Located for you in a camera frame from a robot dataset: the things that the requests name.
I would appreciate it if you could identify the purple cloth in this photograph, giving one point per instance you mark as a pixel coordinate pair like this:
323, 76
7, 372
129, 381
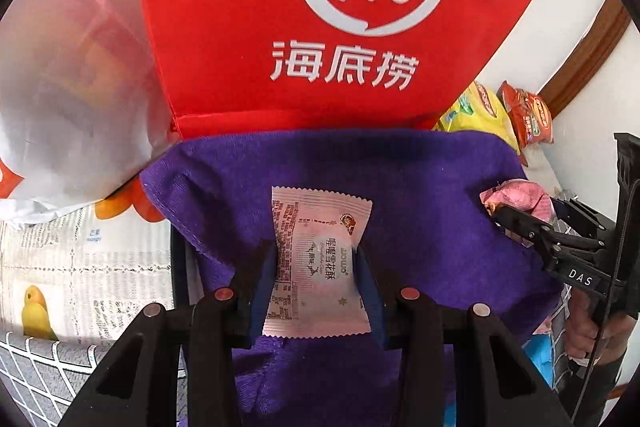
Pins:
425, 187

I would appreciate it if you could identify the person's right hand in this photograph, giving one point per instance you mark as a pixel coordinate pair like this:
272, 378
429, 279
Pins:
580, 332

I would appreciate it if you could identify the pink crinkled candy packet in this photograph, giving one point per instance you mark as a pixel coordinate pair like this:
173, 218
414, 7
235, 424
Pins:
520, 194

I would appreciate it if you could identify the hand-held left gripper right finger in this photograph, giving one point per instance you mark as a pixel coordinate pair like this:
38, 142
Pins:
372, 302

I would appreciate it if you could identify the yellow chips bag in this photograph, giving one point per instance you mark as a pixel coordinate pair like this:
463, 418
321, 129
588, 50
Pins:
480, 112

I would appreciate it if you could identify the white plastic bag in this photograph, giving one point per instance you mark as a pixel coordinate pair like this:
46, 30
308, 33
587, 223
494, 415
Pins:
75, 82

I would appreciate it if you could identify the white pink snack packet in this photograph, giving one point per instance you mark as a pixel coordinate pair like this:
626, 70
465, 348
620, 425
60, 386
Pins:
320, 257

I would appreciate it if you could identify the brown wooden trim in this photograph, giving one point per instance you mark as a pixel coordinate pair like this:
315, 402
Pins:
590, 52

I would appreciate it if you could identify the red paper bag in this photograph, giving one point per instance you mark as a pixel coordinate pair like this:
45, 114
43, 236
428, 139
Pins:
225, 32

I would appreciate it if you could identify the light blue pink packet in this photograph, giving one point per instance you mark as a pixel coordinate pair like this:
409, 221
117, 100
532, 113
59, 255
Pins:
547, 357

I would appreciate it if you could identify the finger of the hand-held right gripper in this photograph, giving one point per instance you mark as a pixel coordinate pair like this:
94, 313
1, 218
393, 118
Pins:
525, 232
582, 219

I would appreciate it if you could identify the red chips bag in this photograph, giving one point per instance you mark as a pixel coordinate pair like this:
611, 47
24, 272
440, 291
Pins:
530, 117

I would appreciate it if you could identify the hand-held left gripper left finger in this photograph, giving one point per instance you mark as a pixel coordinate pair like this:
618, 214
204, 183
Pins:
262, 292

